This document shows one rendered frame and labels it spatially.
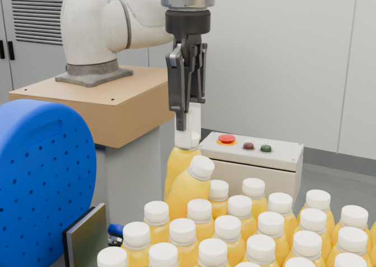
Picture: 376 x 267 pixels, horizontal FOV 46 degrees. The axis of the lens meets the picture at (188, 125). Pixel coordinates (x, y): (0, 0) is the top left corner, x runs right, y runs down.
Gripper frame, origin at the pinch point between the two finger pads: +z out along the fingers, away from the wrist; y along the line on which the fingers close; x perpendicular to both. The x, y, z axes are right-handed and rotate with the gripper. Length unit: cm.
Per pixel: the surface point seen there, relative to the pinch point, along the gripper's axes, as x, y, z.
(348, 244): 28.9, 11.8, 9.9
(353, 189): 32, -228, 117
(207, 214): 7.8, 11.2, 10.2
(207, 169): 6.5, 7.7, 4.1
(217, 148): 2.8, -8.7, 7.1
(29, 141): -18.2, 19.8, -1.6
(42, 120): -17.8, 16.9, -4.2
